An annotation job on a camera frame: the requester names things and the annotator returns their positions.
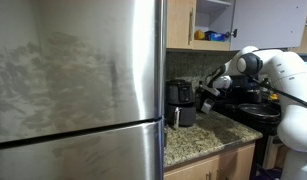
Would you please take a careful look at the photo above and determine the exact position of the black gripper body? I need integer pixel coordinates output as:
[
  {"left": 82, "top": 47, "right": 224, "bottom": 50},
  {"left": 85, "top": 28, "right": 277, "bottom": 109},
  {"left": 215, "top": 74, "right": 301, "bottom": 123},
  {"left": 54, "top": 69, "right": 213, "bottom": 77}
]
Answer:
[{"left": 202, "top": 90, "right": 215, "bottom": 103}]

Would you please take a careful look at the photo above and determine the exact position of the white blue-labelled salt cellar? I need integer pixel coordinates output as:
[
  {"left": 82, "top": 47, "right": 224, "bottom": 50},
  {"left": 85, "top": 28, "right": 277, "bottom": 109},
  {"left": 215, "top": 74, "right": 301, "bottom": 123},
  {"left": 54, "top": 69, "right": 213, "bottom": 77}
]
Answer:
[{"left": 200, "top": 97, "right": 216, "bottom": 115}]

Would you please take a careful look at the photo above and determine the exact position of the black air fryer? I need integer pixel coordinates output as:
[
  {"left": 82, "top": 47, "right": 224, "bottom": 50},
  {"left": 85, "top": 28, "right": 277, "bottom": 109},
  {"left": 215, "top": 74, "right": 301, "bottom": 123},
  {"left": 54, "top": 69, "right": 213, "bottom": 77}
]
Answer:
[{"left": 165, "top": 79, "right": 197, "bottom": 130}]

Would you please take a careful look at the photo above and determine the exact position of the black electric stove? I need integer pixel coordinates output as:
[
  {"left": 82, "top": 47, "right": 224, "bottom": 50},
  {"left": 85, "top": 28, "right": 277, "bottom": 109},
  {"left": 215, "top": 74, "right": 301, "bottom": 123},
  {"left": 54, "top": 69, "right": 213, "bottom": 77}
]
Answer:
[{"left": 204, "top": 73, "right": 296, "bottom": 168}]

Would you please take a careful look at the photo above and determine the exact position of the large black frying pan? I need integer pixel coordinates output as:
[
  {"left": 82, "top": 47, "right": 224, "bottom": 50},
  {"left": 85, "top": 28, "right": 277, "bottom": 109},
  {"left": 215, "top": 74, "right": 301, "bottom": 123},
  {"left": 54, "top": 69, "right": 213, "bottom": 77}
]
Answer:
[{"left": 237, "top": 102, "right": 282, "bottom": 121}]

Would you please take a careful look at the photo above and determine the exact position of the green bottle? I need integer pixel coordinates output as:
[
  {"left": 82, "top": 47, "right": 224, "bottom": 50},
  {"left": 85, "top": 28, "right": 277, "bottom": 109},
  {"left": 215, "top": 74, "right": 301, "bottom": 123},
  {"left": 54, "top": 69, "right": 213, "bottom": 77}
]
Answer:
[{"left": 260, "top": 77, "right": 272, "bottom": 92}]

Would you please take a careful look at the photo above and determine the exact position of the blue box on shelf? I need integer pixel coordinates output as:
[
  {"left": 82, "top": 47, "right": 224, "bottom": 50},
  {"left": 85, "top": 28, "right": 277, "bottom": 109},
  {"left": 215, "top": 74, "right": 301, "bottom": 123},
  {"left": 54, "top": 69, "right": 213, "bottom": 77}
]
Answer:
[{"left": 204, "top": 30, "right": 226, "bottom": 42}]

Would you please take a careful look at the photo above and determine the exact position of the yellow item on shelf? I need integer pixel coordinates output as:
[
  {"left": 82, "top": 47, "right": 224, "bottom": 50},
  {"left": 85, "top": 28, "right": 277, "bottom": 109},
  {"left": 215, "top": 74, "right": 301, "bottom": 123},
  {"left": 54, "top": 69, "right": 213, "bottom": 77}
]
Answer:
[{"left": 193, "top": 29, "right": 206, "bottom": 41}]

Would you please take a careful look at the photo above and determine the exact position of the wooden base cabinet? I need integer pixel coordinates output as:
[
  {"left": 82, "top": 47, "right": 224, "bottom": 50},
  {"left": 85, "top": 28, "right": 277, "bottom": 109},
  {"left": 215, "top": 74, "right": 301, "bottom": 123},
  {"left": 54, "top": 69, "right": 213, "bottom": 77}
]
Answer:
[{"left": 164, "top": 141, "right": 257, "bottom": 180}]

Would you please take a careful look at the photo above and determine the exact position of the dark cabinet door knob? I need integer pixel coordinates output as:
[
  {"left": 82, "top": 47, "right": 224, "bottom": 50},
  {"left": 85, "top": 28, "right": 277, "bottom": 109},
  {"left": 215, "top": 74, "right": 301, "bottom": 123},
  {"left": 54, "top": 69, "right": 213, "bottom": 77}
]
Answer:
[{"left": 225, "top": 28, "right": 238, "bottom": 39}]

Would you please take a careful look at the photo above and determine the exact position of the white open cabinet door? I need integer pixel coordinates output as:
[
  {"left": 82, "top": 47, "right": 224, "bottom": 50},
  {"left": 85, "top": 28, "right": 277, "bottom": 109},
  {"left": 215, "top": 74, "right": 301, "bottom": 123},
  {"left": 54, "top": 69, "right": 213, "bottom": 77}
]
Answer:
[{"left": 230, "top": 0, "right": 307, "bottom": 52}]

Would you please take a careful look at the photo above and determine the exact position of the stainless steel freezer drawer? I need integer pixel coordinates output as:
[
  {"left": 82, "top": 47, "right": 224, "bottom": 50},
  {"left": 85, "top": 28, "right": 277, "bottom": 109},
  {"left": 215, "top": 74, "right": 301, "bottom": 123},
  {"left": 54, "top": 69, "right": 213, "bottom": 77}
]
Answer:
[{"left": 0, "top": 119, "right": 166, "bottom": 180}]

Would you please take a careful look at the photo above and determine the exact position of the stainless steel fridge door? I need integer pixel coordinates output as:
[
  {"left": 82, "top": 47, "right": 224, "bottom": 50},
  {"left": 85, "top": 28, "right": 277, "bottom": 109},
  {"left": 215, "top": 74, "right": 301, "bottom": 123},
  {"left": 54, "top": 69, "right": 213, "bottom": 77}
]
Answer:
[{"left": 0, "top": 0, "right": 167, "bottom": 145}]

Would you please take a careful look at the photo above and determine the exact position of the metal wall cabinet handle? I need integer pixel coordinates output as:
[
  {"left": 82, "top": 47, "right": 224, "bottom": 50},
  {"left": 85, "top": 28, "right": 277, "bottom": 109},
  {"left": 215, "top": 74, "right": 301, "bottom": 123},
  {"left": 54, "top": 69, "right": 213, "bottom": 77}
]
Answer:
[{"left": 188, "top": 7, "right": 195, "bottom": 46}]

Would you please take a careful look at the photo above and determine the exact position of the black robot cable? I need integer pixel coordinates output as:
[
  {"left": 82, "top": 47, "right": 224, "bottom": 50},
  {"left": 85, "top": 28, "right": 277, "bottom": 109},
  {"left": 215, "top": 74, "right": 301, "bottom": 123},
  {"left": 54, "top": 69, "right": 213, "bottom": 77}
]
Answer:
[{"left": 246, "top": 73, "right": 307, "bottom": 112}]

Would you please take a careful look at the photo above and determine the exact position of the wooden wall cabinet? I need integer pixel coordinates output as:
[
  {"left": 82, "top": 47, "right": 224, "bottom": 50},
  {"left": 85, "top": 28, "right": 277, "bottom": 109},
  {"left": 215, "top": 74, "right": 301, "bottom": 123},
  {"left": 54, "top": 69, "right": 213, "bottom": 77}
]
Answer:
[{"left": 166, "top": 0, "right": 237, "bottom": 52}]

